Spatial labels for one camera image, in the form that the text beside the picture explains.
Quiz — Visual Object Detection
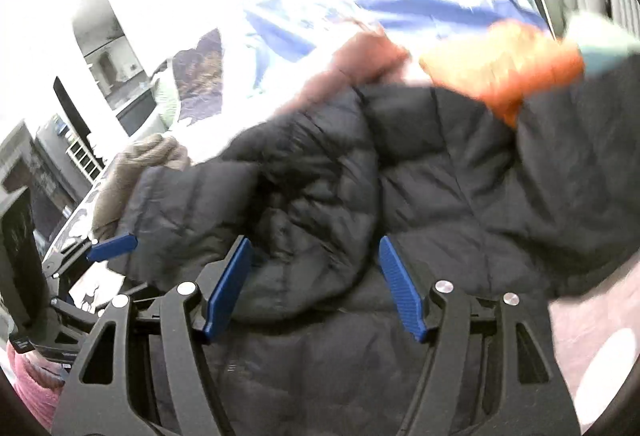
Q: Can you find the orange puffer jacket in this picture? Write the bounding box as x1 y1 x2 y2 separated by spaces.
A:
419 20 586 129

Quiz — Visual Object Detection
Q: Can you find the black puffer jacket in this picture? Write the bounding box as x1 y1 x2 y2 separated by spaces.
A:
117 80 640 436

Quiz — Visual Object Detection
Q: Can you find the pink dotted blanket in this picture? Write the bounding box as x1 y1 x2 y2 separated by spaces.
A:
547 236 640 422

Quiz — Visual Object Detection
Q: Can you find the small green pillow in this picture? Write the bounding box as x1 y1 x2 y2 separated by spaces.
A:
152 60 181 131

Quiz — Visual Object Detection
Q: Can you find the pink quilted jacket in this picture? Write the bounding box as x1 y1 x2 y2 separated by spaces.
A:
295 28 416 104

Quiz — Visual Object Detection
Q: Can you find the olive fleece jacket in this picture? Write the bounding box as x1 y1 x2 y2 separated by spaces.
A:
92 133 191 241

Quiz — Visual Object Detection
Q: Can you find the black tall panel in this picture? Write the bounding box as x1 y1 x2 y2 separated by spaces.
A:
53 76 91 141

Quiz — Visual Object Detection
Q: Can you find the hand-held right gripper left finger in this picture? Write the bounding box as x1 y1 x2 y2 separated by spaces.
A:
52 236 253 436

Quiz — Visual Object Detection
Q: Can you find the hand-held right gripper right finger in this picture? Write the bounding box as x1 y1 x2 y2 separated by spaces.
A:
378 236 601 436

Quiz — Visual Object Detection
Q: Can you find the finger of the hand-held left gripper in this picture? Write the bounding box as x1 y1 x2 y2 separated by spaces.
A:
42 234 138 279
50 283 151 321

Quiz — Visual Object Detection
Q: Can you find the white grid rack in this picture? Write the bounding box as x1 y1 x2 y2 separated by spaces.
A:
67 136 103 181

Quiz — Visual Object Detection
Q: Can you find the teal garment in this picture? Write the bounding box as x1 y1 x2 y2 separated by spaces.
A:
565 10 636 76

